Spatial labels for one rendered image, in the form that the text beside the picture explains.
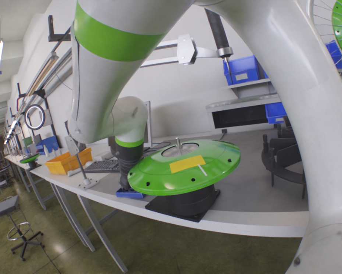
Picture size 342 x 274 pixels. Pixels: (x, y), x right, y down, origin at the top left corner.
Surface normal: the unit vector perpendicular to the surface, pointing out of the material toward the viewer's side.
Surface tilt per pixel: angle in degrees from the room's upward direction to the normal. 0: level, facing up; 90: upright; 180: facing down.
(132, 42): 159
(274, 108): 90
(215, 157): 21
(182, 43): 90
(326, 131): 87
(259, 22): 102
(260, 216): 0
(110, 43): 143
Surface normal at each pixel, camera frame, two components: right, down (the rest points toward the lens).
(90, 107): -0.07, 0.93
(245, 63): -0.53, 0.31
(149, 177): -0.46, -0.75
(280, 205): -0.25, -0.95
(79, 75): -0.55, 0.67
